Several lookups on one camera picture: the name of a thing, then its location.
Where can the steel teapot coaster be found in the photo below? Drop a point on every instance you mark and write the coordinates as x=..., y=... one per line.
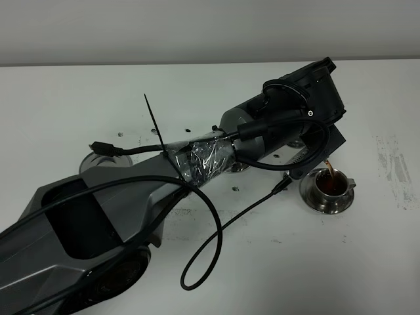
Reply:
x=95, y=160

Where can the steel saucer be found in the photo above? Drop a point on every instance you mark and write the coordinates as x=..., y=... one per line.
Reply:
x=306, y=190
x=237, y=167

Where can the steel teacup far right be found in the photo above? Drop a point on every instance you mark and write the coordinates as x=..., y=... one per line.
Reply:
x=330, y=186

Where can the black zip tie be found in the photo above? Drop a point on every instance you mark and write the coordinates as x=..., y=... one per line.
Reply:
x=160, y=138

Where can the stainless steel teapot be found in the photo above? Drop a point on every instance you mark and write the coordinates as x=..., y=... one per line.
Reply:
x=297, y=143

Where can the steel saucer near centre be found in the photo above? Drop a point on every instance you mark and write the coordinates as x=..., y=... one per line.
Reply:
x=237, y=167

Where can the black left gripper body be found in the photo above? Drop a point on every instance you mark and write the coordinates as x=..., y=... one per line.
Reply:
x=314, y=88

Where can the steel saucer far right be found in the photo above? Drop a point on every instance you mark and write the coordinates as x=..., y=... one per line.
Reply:
x=306, y=190

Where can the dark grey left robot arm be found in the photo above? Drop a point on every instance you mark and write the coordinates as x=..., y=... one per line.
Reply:
x=86, y=238

